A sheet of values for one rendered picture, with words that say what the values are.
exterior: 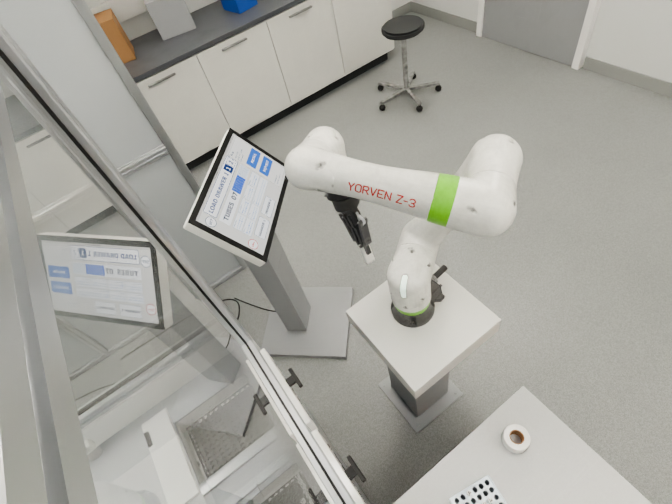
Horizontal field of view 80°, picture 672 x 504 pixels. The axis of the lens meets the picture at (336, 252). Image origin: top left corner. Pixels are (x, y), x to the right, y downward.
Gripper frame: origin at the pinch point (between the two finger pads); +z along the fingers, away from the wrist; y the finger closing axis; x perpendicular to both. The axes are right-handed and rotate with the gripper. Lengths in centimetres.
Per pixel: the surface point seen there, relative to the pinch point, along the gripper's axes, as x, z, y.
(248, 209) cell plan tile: 16, -16, 50
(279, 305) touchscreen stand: 19, 48, 86
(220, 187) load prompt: 21, -27, 53
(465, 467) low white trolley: 13, 55, -36
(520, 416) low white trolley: -9, 54, -37
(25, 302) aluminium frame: 51, -55, -80
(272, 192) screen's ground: 3, -14, 58
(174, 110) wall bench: -8, -54, 253
